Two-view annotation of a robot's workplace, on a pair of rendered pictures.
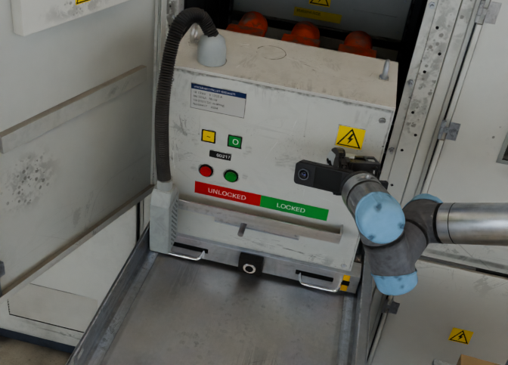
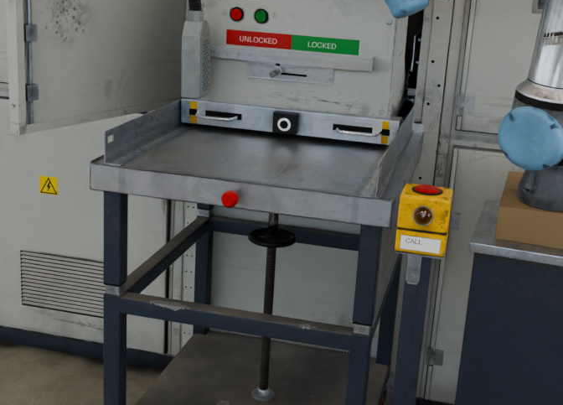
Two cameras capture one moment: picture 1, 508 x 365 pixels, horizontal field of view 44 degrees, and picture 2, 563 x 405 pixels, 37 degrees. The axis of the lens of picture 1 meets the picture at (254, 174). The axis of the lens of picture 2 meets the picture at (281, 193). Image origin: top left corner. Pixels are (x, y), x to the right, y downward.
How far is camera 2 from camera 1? 1.05 m
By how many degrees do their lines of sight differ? 18
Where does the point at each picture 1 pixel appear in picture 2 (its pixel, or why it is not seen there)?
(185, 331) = (216, 154)
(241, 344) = (274, 161)
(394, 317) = (457, 234)
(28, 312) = (43, 298)
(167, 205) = (198, 34)
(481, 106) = not seen: outside the picture
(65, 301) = (86, 274)
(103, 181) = (136, 64)
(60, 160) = (95, 11)
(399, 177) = (439, 51)
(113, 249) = not seen: hidden behind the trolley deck
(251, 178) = (281, 16)
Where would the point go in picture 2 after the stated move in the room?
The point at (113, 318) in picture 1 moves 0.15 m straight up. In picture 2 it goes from (142, 146) to (143, 78)
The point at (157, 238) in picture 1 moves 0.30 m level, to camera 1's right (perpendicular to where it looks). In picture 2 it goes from (188, 78) to (317, 88)
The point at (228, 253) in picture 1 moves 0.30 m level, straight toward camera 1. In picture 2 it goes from (262, 115) to (247, 141)
